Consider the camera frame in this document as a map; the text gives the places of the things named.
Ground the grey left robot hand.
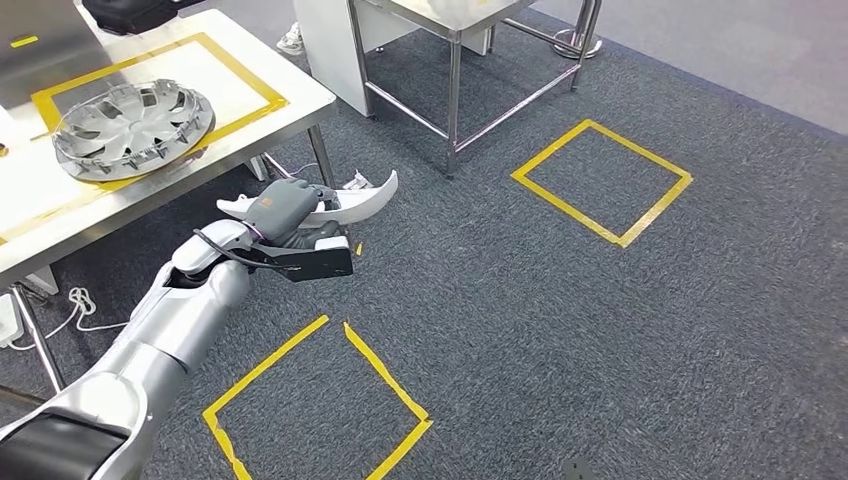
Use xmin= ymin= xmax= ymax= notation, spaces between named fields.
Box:
xmin=241 ymin=177 xmax=346 ymax=250

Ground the white curved plastic part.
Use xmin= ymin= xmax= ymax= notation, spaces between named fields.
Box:
xmin=216 ymin=169 xmax=400 ymax=229

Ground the stainless steel workbench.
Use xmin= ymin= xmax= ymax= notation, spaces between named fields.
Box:
xmin=0 ymin=6 xmax=338 ymax=395

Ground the yellow floor tape square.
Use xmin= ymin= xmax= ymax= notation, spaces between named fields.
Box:
xmin=510 ymin=119 xmax=695 ymax=250
xmin=201 ymin=314 xmax=434 ymax=480

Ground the person's foot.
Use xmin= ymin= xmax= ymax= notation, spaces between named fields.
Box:
xmin=276 ymin=21 xmax=306 ymax=56

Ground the grey wheel hubcap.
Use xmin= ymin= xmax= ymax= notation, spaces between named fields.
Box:
xmin=52 ymin=79 xmax=217 ymax=183

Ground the stainless steel table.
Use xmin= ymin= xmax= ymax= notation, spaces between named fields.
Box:
xmin=345 ymin=0 xmax=605 ymax=180

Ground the black carry bag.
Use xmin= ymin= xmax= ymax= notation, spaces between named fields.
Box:
xmin=81 ymin=0 xmax=207 ymax=36

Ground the white power strip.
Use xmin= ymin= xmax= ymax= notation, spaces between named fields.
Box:
xmin=0 ymin=293 xmax=26 ymax=347

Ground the chrome round stanchion base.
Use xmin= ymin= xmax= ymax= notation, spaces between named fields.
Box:
xmin=551 ymin=27 xmax=604 ymax=60

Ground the thin white cable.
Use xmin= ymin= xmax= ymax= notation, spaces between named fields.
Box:
xmin=291 ymin=162 xmax=346 ymax=183

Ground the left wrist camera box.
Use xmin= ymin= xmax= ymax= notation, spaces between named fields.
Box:
xmin=271 ymin=236 xmax=354 ymax=284

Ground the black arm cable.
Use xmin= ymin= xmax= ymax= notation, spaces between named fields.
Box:
xmin=193 ymin=228 xmax=299 ymax=272

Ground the white coiled floor cable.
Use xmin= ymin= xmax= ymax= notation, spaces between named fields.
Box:
xmin=6 ymin=286 xmax=130 ymax=352

